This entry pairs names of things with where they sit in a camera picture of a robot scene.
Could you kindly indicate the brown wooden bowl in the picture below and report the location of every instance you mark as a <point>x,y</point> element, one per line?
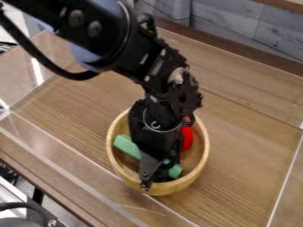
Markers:
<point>126,166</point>

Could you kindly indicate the green rectangular block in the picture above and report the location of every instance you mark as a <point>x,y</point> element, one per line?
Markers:
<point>123,143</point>

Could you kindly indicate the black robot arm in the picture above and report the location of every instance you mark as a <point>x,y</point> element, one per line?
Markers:
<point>114,39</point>

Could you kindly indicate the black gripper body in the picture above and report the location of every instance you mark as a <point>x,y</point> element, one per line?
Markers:
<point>161,142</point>

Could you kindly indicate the red plush ball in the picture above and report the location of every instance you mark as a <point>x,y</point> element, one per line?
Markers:
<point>188,136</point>

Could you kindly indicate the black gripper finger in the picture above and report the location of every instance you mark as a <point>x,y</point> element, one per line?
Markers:
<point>150,165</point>
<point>168,170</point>

